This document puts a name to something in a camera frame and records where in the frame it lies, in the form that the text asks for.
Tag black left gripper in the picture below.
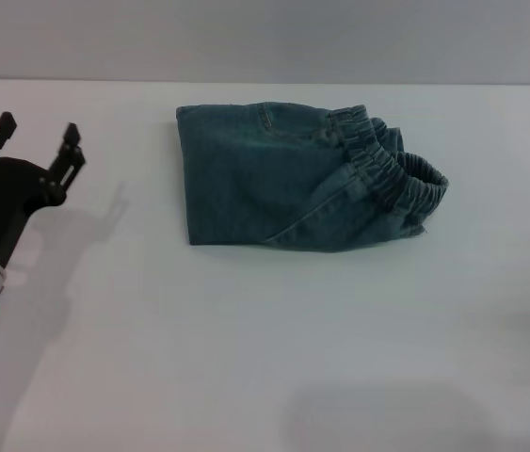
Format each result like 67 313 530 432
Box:
0 111 87 268

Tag blue denim shorts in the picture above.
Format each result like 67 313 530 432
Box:
174 101 451 253

